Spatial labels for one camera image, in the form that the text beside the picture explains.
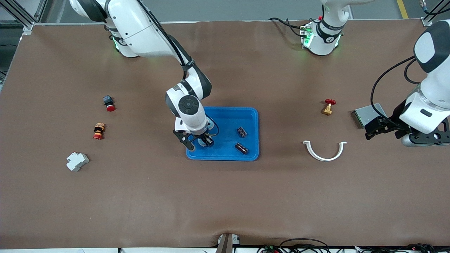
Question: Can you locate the blue plastic tray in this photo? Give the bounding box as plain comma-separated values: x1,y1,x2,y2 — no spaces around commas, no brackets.
186,106,259,161

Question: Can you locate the grey metal box module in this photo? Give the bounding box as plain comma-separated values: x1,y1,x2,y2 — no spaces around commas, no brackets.
353,103,387,129

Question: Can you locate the brown table mat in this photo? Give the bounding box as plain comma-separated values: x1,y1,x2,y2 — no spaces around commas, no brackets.
0,19,450,248

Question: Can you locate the white half-round pipe clamp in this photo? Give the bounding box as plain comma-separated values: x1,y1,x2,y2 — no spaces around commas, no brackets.
302,140,347,162

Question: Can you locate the red yellow stacked push button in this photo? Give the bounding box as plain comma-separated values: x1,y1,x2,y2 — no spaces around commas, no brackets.
93,122,106,140

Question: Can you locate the white circuit breaker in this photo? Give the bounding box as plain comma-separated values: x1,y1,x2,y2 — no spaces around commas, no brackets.
66,151,90,172

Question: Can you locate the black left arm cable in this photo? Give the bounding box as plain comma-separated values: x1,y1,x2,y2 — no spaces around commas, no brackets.
370,54,422,122

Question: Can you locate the brass valve with red handle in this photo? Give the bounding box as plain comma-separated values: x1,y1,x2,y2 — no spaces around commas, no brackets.
321,99,336,116

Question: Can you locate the aluminium frame profile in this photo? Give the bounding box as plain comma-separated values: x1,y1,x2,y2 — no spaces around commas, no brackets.
421,0,450,27
0,0,48,35

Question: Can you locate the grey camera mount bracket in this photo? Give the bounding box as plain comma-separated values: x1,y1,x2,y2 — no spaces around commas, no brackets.
215,233,241,253

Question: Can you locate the black cable bundle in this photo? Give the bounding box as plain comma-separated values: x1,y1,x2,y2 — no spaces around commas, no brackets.
256,238,450,253

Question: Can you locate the black arm base cable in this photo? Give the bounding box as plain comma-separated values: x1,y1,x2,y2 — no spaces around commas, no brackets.
269,17,304,37

